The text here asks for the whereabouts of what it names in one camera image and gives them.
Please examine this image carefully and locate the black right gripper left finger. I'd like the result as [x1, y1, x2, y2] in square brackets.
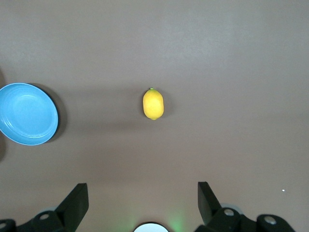
[0, 183, 89, 232]

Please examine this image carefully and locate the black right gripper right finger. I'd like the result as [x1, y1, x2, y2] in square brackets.
[194, 181, 296, 232]

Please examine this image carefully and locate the yellow lemon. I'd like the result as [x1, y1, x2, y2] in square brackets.
[142, 87, 165, 120]

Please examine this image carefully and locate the blue round plate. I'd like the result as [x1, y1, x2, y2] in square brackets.
[0, 83, 59, 146]

